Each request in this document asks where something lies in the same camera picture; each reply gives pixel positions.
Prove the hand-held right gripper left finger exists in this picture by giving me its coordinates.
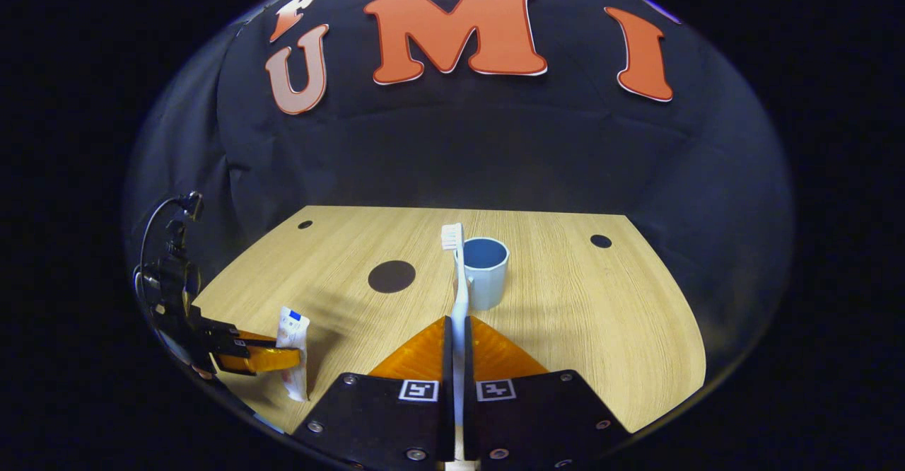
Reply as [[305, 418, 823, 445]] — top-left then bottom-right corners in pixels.
[[291, 315, 455, 468]]

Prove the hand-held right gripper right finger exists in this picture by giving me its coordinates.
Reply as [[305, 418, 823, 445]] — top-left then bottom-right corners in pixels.
[[463, 315, 632, 470]]

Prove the white toothpaste tube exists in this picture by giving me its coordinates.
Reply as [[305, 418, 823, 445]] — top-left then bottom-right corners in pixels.
[[276, 306, 311, 402]]

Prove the white toothbrush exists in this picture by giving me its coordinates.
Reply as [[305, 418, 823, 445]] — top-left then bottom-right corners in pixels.
[[440, 223, 481, 471]]

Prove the pale blue cup wooden handle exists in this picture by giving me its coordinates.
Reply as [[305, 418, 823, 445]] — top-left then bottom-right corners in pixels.
[[463, 237, 510, 311]]

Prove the dark round coaster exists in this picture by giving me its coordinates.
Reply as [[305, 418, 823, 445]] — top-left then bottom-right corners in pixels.
[[368, 260, 416, 294]]

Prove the black backdrop cloth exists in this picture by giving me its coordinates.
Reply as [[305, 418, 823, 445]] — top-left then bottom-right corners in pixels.
[[124, 0, 796, 387]]

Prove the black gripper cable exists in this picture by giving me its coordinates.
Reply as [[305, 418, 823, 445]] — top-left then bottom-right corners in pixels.
[[138, 195, 192, 295]]

